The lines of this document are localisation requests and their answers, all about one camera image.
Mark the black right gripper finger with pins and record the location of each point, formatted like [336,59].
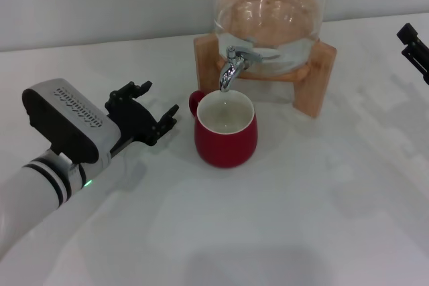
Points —
[419,60]
[409,33]

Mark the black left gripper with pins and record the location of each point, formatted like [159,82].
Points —
[134,122]

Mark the red ceramic cup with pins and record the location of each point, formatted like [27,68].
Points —
[228,152]

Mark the chrome faucet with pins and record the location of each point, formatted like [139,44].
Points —
[229,73]

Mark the wooden dispenser stand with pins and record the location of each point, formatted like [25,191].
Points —
[315,78]

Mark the glass water dispenser jar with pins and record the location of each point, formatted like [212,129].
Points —
[268,14]

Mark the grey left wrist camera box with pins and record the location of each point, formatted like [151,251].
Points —
[67,122]

